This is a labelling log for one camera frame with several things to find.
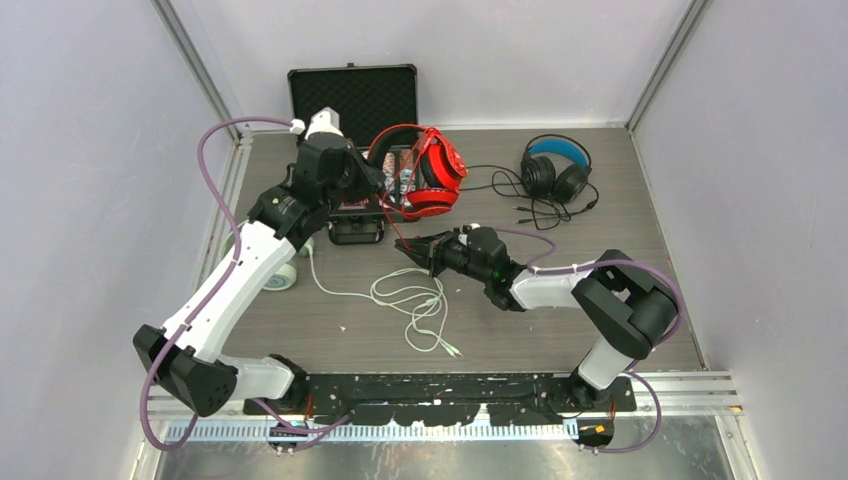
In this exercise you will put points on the black blue headphones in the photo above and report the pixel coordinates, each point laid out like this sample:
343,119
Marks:
555,167

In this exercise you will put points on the black poker chip case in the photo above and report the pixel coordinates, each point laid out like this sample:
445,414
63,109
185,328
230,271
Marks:
368,99

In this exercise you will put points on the brown poker chip stack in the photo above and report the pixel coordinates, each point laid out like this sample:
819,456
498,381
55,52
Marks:
407,176

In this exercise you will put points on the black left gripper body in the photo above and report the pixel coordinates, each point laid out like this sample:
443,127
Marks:
356,182

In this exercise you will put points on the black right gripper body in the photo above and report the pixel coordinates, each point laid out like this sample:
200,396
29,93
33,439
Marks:
453,255

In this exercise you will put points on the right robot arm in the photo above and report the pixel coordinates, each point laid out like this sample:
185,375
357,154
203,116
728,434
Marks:
633,306

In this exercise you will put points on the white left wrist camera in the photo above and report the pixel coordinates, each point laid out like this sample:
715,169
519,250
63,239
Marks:
326,120

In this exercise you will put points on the mint green headphones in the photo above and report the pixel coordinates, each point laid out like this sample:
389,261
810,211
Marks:
286,276

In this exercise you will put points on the red headphones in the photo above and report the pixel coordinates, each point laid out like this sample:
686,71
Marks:
438,165

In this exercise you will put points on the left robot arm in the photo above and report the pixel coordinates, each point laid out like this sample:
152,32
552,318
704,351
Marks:
184,356

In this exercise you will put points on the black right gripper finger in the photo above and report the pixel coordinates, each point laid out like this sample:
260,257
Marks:
421,254
426,241

